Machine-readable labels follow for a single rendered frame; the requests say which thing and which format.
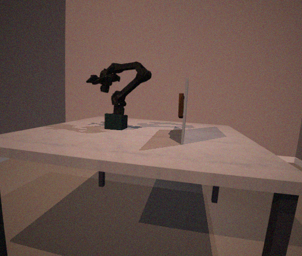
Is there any brown wooden picture frame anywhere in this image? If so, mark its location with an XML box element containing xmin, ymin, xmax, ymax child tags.
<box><xmin>178</xmin><ymin>93</ymin><xmax>185</xmax><ymax>118</ymax></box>

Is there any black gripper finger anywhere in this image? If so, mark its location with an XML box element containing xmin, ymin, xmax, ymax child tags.
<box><xmin>86</xmin><ymin>76</ymin><xmax>95</xmax><ymax>85</ymax></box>
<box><xmin>94</xmin><ymin>76</ymin><xmax>107</xmax><ymax>86</ymax></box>

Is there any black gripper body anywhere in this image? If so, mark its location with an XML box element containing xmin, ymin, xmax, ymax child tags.
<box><xmin>91</xmin><ymin>74</ymin><xmax>112</xmax><ymax>86</ymax></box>

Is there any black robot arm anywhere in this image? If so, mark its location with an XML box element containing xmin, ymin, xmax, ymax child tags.
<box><xmin>100</xmin><ymin>61</ymin><xmax>152</xmax><ymax>115</ymax></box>

